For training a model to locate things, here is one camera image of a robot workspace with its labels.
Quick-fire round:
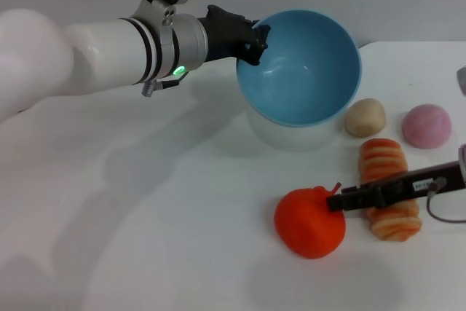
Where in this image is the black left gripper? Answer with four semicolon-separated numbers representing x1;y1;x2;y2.
197;4;272;66

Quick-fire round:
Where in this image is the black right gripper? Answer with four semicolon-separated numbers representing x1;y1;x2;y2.
326;160;466;213

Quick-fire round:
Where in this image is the blue bowl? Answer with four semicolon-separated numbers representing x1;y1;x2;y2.
235;9;363;128

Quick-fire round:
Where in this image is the orange toy fruit with stem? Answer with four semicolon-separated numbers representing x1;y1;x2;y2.
273;181;347;261

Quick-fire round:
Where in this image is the orange striped bread roll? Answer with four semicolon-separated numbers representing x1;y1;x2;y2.
358;138;424;243

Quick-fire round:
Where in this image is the beige round bun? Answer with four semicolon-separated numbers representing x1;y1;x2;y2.
344;98;387;139

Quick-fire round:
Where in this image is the pink round bun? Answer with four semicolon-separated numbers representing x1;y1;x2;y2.
401;103;453;150

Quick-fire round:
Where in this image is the purple cable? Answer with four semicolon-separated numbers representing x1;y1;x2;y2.
425;177;466;224

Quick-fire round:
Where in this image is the silver plug with thin cable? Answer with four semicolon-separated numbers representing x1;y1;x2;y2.
141;70;190;98

